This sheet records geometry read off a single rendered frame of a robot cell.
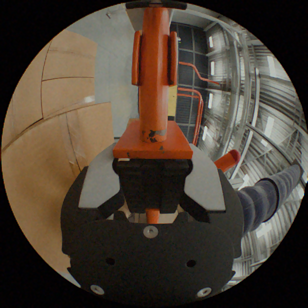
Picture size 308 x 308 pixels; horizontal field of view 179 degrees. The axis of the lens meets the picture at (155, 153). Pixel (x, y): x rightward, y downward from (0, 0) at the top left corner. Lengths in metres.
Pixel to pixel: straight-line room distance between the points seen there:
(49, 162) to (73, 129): 0.07
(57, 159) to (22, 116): 0.43
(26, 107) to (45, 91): 0.14
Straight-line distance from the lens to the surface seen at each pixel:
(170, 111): 7.58
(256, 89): 2.62
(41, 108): 0.62
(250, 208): 0.37
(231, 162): 0.16
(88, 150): 0.23
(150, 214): 0.17
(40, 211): 0.15
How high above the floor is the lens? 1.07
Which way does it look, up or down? 1 degrees up
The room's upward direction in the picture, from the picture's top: 91 degrees clockwise
